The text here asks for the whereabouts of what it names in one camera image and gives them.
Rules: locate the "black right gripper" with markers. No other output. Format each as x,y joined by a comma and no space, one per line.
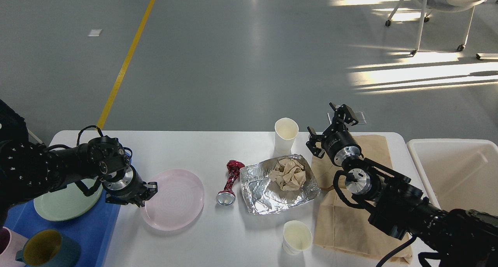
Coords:
340,146

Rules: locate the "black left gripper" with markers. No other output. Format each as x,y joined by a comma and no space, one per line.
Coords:
130,189

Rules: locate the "pink plate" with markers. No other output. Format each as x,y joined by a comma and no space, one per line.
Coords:
178,201

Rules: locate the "teal mug yellow inside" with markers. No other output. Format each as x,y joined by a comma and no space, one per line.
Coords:
49,248

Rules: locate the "pink mug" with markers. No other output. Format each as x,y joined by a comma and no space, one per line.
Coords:
10,243

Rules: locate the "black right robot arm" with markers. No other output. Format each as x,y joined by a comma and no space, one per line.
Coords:
459,238

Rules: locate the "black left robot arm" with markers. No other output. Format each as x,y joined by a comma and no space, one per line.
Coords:
29,171

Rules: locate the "upright white paper cup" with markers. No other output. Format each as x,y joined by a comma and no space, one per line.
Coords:
286,130

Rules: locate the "crumpled brown paper napkin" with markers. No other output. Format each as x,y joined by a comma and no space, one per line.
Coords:
289,174

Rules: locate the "blue plastic tray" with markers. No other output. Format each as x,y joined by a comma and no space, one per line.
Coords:
92,230

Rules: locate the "crushed red can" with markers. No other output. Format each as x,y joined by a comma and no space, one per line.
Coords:
226,197

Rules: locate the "green plate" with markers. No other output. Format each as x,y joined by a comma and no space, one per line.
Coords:
65,204

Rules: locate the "aluminium foil tray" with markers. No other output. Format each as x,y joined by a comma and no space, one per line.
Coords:
263,196

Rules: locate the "brown paper bag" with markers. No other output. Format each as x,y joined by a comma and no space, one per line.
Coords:
345,229

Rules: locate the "lying white paper cup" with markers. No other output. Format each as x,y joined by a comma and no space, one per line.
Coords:
297,237

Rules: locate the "white plastic bin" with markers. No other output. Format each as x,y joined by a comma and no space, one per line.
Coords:
458,173

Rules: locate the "person dark trousers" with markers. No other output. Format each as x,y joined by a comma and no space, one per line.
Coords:
13,126

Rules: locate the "white office chair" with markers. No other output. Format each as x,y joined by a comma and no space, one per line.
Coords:
445,6

